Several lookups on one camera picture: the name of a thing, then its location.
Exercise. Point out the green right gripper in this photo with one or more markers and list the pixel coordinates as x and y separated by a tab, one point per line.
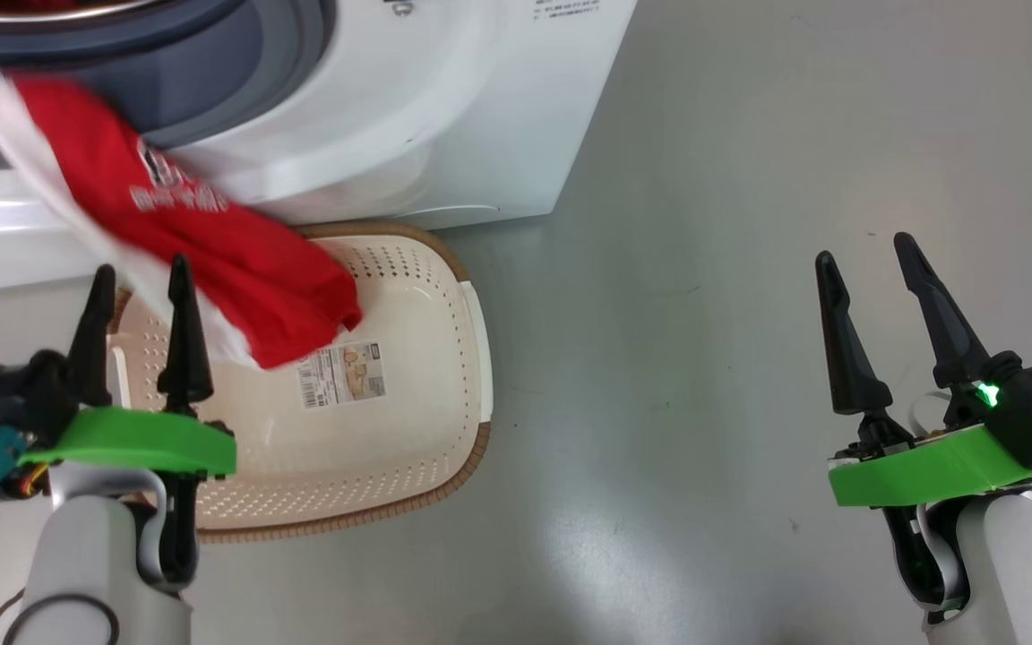
928	470

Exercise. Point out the white front-load washing machine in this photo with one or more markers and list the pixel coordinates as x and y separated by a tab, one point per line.
444	107

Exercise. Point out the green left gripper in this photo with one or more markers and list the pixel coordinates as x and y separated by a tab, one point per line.
140	443

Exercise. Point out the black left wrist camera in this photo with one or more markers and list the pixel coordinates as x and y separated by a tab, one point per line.
14	394

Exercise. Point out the cream plastic laundry basket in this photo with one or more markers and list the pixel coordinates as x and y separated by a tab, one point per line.
391	448

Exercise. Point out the red and white printed shirt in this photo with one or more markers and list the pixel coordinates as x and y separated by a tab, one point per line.
238	260

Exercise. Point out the barcode sticker with picture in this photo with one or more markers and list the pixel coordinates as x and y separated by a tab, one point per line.
341	374

